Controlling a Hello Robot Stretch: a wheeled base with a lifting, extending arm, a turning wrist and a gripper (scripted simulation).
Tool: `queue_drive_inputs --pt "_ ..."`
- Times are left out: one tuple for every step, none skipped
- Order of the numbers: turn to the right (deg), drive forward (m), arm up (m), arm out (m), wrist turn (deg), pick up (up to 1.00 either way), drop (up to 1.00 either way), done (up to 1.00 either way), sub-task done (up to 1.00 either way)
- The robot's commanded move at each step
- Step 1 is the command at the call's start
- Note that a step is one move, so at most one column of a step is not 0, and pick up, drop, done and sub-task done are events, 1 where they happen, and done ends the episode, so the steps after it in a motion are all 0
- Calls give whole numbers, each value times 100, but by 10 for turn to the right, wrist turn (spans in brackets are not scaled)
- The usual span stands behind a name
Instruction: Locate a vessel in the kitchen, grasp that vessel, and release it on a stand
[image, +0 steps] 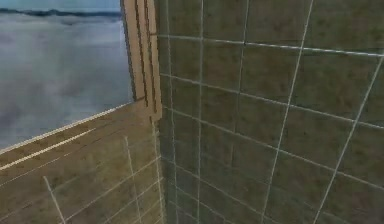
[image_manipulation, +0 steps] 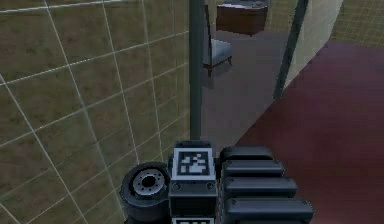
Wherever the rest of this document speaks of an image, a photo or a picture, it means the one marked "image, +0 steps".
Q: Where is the wooden framed window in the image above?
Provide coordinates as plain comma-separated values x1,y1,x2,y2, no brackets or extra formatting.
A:
0,0,164,173

